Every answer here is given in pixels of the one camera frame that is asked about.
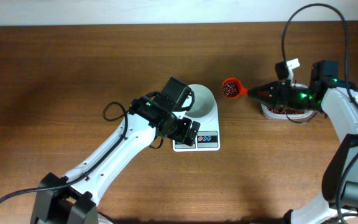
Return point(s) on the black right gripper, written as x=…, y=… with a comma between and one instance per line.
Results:
x=278, y=93

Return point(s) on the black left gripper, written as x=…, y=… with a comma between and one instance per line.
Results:
x=180, y=135

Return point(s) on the red plastic measuring scoop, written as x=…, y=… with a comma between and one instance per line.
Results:
x=232, y=88

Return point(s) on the white round bowl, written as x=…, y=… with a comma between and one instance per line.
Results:
x=204, y=104

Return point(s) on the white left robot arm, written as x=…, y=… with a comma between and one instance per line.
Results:
x=74, y=198

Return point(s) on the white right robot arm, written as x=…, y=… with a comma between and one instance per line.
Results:
x=338, y=100

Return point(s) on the white digital kitchen scale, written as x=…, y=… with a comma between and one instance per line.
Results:
x=207, y=139

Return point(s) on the clear plastic bean container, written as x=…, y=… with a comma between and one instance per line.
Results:
x=270, y=115

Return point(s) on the red beans in container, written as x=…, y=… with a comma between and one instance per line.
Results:
x=286, y=111

